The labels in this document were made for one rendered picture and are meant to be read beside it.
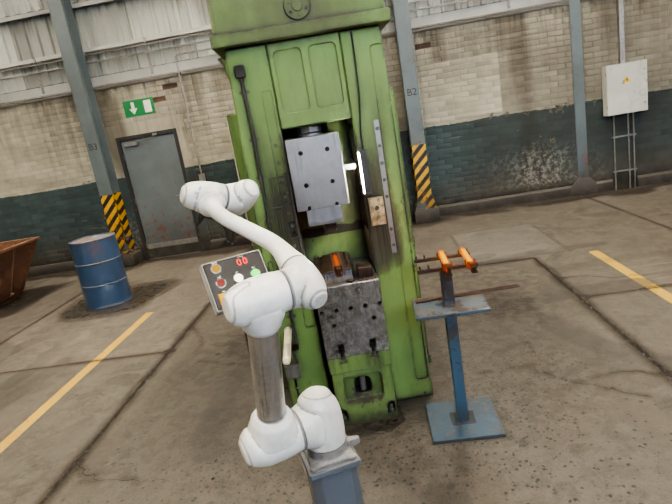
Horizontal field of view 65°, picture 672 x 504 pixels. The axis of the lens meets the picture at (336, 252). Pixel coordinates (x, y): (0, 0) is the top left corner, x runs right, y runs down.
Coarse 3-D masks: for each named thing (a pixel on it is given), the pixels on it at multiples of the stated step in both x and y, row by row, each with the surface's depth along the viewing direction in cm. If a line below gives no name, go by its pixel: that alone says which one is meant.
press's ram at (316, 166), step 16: (288, 144) 290; (304, 144) 291; (320, 144) 292; (336, 144) 292; (288, 160) 292; (304, 160) 293; (320, 160) 294; (336, 160) 294; (304, 176) 295; (320, 176) 296; (336, 176) 296; (304, 192) 297; (320, 192) 298; (336, 192) 298; (304, 208) 299
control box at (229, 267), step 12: (252, 252) 298; (204, 264) 286; (216, 264) 288; (228, 264) 291; (252, 264) 295; (264, 264) 298; (204, 276) 284; (216, 276) 286; (228, 276) 288; (252, 276) 293; (216, 288) 283; (228, 288) 286; (216, 300) 281; (216, 312) 282
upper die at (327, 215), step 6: (336, 204) 304; (312, 210) 300; (318, 210) 300; (324, 210) 300; (330, 210) 300; (336, 210) 301; (312, 216) 301; (318, 216) 301; (324, 216) 301; (330, 216) 301; (336, 216) 302; (342, 216) 302; (312, 222) 301; (318, 222) 302; (324, 222) 302; (330, 222) 302
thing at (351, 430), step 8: (400, 408) 337; (400, 416) 328; (360, 424) 326; (368, 424) 325; (376, 424) 324; (384, 424) 323; (392, 424) 322; (352, 432) 320; (360, 432) 319; (368, 432) 318; (376, 432) 317; (384, 432) 315
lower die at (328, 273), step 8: (328, 256) 344; (320, 264) 331; (328, 264) 324; (344, 264) 318; (320, 272) 314; (328, 272) 309; (344, 272) 309; (328, 280) 310; (336, 280) 310; (344, 280) 311
